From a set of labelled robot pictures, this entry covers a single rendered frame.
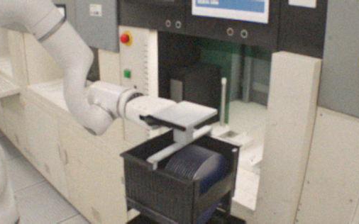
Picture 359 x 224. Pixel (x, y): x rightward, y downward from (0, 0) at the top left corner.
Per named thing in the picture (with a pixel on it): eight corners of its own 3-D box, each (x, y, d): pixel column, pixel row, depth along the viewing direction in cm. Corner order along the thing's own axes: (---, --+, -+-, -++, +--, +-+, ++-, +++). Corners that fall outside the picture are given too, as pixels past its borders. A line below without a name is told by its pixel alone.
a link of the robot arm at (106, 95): (109, 108, 86) (130, 81, 90) (78, 98, 94) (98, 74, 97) (124, 127, 92) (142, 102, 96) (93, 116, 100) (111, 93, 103)
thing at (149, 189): (178, 186, 106) (180, 90, 94) (235, 210, 95) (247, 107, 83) (123, 225, 88) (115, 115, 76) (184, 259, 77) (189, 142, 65)
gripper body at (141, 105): (147, 113, 95) (179, 122, 89) (120, 124, 87) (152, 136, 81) (146, 87, 92) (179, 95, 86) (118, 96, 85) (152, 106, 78)
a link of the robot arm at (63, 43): (24, 59, 72) (106, 142, 89) (69, 13, 78) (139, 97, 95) (13, 61, 78) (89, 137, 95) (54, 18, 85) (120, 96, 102)
